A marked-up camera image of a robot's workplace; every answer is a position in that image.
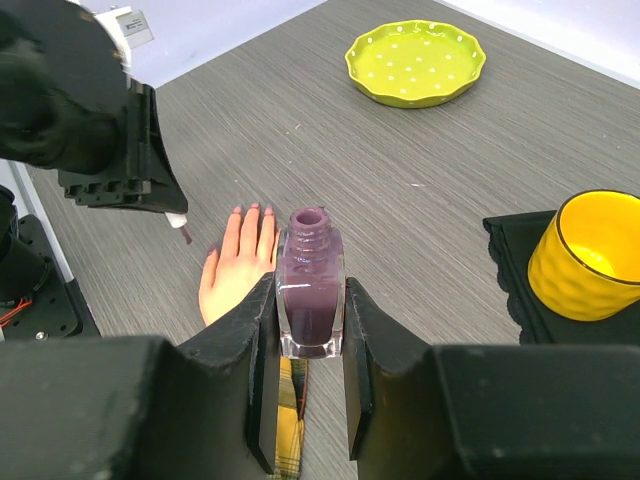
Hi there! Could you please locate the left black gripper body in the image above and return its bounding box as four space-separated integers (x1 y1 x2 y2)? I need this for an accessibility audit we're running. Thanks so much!
58 82 188 214

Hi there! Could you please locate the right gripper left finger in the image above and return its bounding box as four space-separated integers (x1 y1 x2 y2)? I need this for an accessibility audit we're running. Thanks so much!
1 275 278 479

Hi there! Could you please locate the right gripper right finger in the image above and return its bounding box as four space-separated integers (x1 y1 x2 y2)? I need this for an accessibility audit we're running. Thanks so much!
343 279 639 479

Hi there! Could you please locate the purple nail polish bottle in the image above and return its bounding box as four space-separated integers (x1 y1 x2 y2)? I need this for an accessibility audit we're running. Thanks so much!
275 207 346 359

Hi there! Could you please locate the white nail polish cap brush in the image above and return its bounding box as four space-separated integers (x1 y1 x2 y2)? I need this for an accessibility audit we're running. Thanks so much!
165 212 192 245

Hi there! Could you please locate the yellow plaid sleeve forearm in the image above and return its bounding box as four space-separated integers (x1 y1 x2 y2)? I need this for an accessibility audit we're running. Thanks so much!
269 357 309 480

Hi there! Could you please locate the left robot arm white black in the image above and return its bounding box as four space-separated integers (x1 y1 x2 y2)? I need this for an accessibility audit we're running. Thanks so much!
1 1 188 214

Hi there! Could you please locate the mannequin hand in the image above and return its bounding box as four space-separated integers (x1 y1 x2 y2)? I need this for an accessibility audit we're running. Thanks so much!
198 203 280 325

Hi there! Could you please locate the black placemat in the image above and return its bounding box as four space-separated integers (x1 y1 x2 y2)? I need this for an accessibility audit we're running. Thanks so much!
483 205 639 346

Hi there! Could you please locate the yellow cup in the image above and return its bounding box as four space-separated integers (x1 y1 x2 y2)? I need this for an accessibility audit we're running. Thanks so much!
527 189 639 322

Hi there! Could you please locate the green dotted plate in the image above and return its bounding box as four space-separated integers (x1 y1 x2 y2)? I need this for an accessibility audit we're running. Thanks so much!
345 20 486 109

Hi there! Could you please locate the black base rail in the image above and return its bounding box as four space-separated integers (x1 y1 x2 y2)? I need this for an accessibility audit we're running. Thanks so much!
1 187 100 341

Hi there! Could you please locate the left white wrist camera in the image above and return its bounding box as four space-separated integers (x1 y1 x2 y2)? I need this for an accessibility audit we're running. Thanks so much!
95 7 154 70

